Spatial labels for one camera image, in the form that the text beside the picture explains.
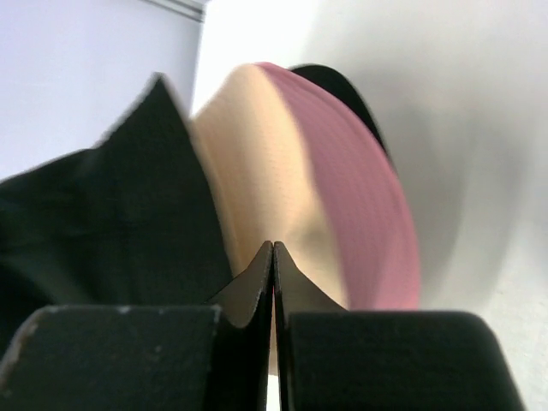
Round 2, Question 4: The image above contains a beige bucket hat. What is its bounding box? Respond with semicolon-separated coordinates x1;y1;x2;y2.
191;64;348;307

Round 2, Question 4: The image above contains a black and beige hat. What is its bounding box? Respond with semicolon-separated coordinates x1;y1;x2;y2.
1;75;232;346

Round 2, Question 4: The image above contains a pink bucket hat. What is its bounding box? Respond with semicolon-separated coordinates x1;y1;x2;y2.
260;63;420;310

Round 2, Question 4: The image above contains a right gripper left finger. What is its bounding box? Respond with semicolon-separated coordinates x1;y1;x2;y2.
1;242;273;410

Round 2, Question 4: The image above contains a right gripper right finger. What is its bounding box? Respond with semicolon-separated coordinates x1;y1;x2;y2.
272;242;524;410

